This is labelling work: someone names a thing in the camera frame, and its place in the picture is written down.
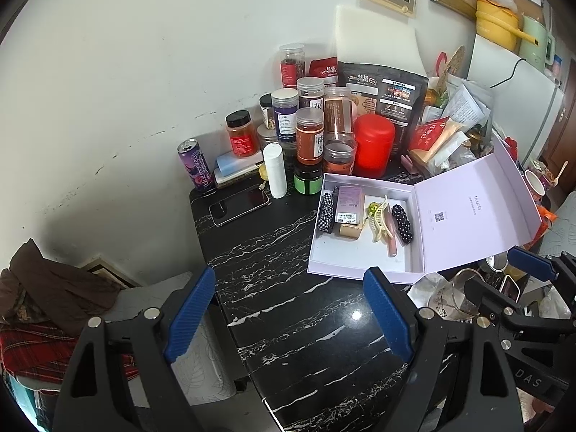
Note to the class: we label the green kettle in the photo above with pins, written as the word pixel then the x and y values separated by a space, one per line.
pixel 540 53

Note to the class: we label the white cylindrical bottle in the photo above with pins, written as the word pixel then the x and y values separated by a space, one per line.
pixel 274 162

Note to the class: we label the short clear jar red label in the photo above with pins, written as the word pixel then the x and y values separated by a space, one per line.
pixel 339 153

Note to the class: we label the pink round container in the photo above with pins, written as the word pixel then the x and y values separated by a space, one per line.
pixel 354 111

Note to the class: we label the dark purple label jar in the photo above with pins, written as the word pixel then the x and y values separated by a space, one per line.
pixel 285 105

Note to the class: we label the white refrigerator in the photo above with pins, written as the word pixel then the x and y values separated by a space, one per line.
pixel 526 101

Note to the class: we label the red foil packet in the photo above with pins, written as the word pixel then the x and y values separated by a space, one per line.
pixel 325 69

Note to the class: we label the cream hair claw clip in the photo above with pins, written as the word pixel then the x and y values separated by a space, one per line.
pixel 378 224

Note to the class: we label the brown label tall jar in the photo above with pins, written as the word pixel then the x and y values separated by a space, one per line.
pixel 337 110

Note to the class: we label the tall red berries jar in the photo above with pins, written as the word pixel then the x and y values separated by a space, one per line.
pixel 292 64

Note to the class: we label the green black jar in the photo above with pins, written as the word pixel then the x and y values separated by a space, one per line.
pixel 308 179

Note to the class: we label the red plaid cloth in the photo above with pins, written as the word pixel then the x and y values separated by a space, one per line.
pixel 36 351

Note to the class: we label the yellow pot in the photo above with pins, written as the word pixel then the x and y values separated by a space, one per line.
pixel 499 25

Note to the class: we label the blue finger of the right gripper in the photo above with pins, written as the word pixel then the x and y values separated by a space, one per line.
pixel 539 267

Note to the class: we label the black white checkered scrunchie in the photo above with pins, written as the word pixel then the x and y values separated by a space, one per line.
pixel 326 214

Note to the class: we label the green yellow lollipop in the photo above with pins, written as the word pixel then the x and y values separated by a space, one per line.
pixel 371 210

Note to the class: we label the blue white flat boxes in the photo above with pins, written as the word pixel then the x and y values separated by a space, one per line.
pixel 231 168

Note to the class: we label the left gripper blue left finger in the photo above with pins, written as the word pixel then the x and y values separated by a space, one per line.
pixel 183 311

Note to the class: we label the red spice jar black lid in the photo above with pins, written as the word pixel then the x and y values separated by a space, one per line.
pixel 242 133

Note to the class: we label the lavender open gift box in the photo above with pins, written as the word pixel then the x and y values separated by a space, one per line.
pixel 464 215

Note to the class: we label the purple small carton box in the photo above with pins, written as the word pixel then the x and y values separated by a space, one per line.
pixel 349 208

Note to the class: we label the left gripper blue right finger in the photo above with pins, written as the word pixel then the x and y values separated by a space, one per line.
pixel 392 310

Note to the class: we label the pink lip gloss tube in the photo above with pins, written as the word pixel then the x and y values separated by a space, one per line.
pixel 392 245

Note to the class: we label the black polka dot hair clip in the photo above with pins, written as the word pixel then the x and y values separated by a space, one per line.
pixel 402 224

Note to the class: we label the gold rectangular box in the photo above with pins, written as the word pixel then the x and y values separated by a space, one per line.
pixel 350 231

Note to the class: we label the red round canister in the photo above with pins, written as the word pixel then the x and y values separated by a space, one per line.
pixel 374 135

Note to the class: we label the red snack sachet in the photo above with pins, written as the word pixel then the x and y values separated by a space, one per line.
pixel 426 135

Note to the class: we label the orange peel jar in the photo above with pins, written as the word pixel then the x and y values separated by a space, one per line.
pixel 310 135

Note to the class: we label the smartphone in clear case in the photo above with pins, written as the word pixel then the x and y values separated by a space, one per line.
pixel 239 204

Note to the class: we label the black snack pouch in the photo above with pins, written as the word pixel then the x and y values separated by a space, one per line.
pixel 394 93

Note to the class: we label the white label herb jar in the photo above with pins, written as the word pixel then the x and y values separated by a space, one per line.
pixel 311 92

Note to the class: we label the purple drink can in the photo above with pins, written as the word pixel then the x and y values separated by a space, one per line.
pixel 196 165

